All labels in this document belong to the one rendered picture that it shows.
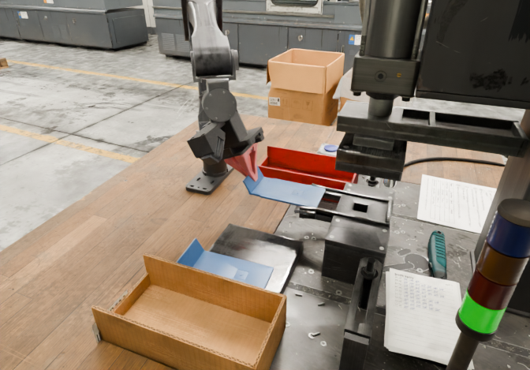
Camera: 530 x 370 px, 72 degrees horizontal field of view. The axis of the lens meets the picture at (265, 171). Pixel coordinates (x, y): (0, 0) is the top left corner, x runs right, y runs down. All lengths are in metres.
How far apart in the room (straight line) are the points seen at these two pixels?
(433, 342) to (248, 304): 0.26
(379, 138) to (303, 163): 0.42
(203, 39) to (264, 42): 4.91
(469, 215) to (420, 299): 0.36
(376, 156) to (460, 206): 0.43
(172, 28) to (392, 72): 5.98
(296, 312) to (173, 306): 0.20
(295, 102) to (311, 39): 2.41
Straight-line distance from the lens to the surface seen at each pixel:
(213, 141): 0.65
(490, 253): 0.42
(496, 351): 0.68
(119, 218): 0.88
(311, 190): 0.75
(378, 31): 0.56
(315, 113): 3.02
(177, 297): 0.66
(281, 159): 1.00
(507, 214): 0.39
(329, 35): 5.28
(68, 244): 0.85
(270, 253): 0.70
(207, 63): 0.69
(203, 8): 0.84
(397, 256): 0.77
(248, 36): 5.73
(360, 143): 0.59
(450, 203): 0.97
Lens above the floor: 1.39
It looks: 29 degrees down
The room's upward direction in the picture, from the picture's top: straight up
